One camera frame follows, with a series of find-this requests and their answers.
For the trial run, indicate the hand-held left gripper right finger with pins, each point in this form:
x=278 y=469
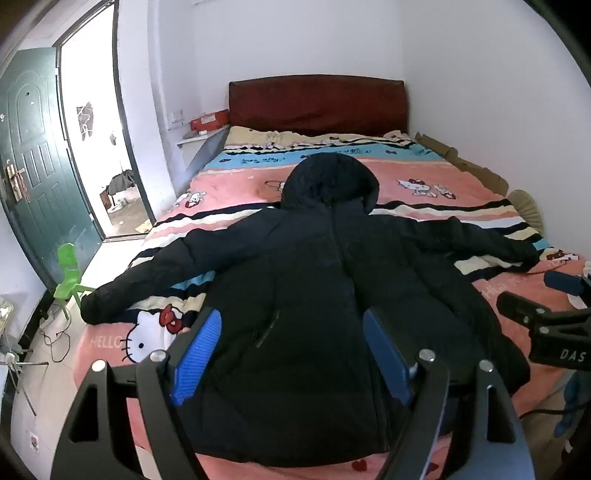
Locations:
x=388 y=360

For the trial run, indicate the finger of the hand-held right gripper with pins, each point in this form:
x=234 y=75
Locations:
x=561 y=281
x=519 y=307

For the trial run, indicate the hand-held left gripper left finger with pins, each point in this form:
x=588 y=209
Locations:
x=198 y=355

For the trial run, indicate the black hooded puffer jacket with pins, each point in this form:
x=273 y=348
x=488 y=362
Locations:
x=314 y=277

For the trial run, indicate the dark clothes pile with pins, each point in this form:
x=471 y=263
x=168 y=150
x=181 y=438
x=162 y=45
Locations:
x=121 y=182

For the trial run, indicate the blue cloth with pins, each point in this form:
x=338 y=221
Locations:
x=575 y=401

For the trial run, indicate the beige woven fan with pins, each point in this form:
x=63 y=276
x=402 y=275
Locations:
x=526 y=205

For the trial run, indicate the green plastic chair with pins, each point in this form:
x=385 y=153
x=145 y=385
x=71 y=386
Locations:
x=69 y=267

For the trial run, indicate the striped cartoon cat blanket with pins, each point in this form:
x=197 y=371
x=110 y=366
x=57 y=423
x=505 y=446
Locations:
x=240 y=182

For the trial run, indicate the white bedside shelf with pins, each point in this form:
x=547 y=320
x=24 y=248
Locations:
x=194 y=144

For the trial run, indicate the red cardboard box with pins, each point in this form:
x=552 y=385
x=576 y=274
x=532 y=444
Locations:
x=210 y=121

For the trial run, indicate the dark green door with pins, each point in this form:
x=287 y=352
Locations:
x=41 y=161

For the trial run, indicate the dark red bed headboard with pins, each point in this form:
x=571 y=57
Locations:
x=318 y=104

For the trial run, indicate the white wall socket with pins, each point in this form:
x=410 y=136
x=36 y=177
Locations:
x=33 y=439

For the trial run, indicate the dark door frame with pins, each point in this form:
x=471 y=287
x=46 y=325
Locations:
x=134 y=161

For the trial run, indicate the white wall switch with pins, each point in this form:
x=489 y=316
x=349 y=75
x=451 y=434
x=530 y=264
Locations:
x=176 y=117

